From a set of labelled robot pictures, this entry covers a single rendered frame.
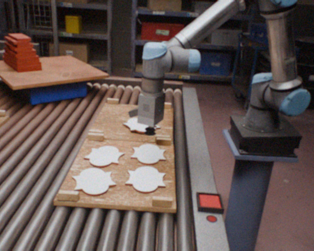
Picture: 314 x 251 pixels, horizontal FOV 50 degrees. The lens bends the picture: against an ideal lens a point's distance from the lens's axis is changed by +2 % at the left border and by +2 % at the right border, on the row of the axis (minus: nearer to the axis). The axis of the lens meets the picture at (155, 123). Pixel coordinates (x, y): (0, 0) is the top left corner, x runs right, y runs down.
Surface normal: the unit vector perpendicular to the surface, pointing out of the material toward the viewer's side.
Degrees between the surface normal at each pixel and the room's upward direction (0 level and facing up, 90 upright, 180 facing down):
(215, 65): 90
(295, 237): 0
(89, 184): 0
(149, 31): 90
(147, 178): 0
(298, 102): 96
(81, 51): 90
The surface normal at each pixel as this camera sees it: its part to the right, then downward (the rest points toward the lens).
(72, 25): 0.01, 0.39
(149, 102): -0.44, 0.33
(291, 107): 0.34, 0.48
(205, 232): 0.06, -0.92
